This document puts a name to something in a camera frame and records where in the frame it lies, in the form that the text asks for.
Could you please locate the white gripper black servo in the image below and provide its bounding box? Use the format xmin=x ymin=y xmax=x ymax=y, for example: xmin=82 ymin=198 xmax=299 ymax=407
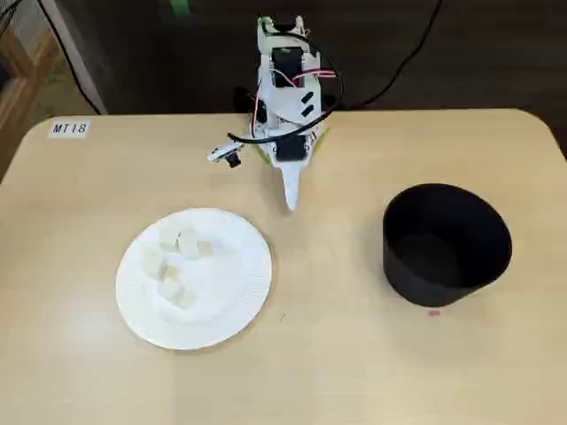
xmin=265 ymin=125 xmax=322 ymax=213

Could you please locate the white paper plate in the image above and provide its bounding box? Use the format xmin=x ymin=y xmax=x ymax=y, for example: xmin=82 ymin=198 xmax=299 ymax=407
xmin=114 ymin=206 xmax=272 ymax=352

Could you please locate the black pot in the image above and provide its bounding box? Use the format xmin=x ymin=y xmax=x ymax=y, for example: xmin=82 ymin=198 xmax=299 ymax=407
xmin=382 ymin=182 xmax=514 ymax=308

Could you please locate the white MT18 label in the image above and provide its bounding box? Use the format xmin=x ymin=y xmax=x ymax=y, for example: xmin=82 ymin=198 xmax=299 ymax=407
xmin=47 ymin=119 xmax=91 ymax=139

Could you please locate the white metal pole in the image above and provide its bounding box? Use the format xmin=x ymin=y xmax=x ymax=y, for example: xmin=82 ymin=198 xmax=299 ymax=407
xmin=42 ymin=0 xmax=110 ymax=115

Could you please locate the wooden shelf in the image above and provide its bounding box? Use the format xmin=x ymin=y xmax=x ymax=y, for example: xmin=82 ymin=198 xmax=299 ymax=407
xmin=0 ymin=26 xmax=61 ymax=178

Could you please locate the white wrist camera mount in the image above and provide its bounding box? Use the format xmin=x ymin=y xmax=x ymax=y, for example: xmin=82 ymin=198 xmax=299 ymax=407
xmin=206 ymin=140 xmax=244 ymax=170

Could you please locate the red white servo wire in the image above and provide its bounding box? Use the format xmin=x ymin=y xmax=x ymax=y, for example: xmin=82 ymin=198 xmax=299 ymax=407
xmin=250 ymin=66 xmax=342 ymax=138

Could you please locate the black power cable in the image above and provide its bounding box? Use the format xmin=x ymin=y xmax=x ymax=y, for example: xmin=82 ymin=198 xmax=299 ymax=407
xmin=327 ymin=0 xmax=444 ymax=112

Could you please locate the thin black cable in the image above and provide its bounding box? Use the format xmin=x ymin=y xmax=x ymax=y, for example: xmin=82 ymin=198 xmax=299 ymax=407
xmin=37 ymin=0 xmax=103 ymax=112

